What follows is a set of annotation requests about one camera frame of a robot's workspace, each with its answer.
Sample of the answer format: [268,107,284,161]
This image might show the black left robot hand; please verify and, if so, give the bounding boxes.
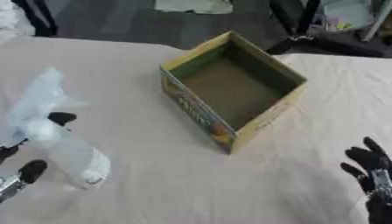
[0,111,80,204]

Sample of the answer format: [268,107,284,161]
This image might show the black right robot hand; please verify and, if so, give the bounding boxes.
[338,136,392,224]

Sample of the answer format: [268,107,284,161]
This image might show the white plastic spray bottle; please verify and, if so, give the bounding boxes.
[3,66,114,191]

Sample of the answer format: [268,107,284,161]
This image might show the open tan cardboard box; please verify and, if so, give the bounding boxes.
[157,30,310,155]

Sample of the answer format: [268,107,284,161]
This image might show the grey storage bin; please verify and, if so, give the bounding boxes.
[319,0,380,33]

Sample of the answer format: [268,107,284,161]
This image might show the black tripod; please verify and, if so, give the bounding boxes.
[264,0,325,56]

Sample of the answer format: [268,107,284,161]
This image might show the black chair leg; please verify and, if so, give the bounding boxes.
[10,0,60,38]

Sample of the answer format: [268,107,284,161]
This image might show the pale cloth bag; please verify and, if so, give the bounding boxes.
[151,0,236,15]

